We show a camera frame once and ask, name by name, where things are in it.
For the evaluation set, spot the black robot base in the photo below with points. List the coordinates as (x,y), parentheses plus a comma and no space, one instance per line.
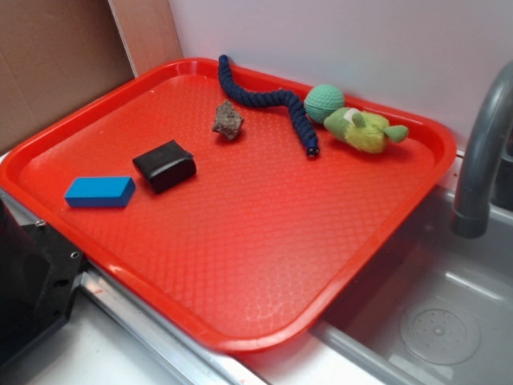
(40,273)

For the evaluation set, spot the grey brown rock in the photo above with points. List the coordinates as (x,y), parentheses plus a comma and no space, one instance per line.
(228,121)

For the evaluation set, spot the red plastic tray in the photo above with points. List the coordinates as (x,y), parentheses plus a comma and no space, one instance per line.
(249,252)

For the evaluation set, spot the black rectangular block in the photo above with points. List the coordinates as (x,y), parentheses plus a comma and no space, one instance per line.
(165,166)

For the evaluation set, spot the green dimpled ball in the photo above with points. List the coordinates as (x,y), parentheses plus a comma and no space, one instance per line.
(322,101)

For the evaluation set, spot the green plush toy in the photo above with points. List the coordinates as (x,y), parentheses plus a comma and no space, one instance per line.
(365,131)

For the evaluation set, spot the blue rectangular block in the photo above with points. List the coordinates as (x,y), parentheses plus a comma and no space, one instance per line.
(100,192)

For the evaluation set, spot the grey faucet spout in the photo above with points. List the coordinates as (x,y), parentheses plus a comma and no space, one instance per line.
(485,177)

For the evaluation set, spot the grey sink basin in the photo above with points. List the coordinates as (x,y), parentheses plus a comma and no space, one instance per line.
(430,307)

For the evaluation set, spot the brown cardboard panel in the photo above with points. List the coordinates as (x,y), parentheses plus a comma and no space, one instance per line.
(58,56)

